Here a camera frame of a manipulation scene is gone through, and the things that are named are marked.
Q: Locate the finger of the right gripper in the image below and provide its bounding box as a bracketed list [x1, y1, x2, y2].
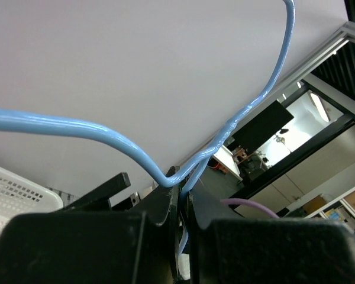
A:
[63, 172, 131, 210]

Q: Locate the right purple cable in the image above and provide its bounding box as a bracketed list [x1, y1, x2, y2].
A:
[220, 198, 280, 219]

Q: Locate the white plastic basket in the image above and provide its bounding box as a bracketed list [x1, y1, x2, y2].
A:
[0, 167, 63, 234]

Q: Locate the blue wire hanger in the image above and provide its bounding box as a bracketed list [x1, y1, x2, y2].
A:
[0, 0, 296, 258]

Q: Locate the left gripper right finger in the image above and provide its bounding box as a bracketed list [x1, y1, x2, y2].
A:
[188, 185, 355, 283]

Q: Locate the right aluminium frame post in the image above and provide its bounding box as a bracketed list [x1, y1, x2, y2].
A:
[177, 22, 355, 166]

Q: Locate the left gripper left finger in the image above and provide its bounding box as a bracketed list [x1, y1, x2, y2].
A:
[0, 186, 179, 283]

